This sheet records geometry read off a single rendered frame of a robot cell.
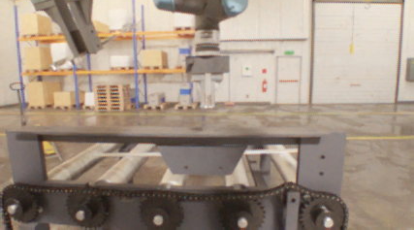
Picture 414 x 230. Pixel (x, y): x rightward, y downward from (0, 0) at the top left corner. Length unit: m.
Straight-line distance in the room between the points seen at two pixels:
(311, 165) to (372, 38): 11.33
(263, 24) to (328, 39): 2.99
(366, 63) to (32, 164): 11.75
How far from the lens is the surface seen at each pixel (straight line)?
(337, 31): 11.24
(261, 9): 10.36
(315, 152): 0.86
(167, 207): 0.85
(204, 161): 0.82
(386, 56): 12.40
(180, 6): 0.50
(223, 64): 0.62
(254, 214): 0.86
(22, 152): 1.13
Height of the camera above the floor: 1.36
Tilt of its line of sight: 7 degrees down
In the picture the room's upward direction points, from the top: 1 degrees counter-clockwise
